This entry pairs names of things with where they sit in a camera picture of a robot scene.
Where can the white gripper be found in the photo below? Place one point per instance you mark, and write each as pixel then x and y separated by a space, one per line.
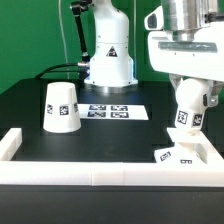
pixel 202 58

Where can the white lamp bulb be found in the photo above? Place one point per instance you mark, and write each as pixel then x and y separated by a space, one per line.
pixel 190 106

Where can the white lamp base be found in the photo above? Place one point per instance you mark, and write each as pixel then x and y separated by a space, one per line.
pixel 183 152

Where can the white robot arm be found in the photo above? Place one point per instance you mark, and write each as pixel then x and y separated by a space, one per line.
pixel 186 39

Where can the white lamp shade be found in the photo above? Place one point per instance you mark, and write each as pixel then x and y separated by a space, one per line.
pixel 61 108

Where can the white marker sheet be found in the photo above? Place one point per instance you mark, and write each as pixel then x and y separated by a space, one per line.
pixel 114 112

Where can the white U-shaped fence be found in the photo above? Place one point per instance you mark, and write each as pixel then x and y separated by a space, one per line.
pixel 13 172

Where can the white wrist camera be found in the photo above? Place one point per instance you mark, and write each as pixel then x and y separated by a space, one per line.
pixel 155 20

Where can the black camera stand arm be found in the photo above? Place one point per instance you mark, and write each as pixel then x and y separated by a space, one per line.
pixel 77 8

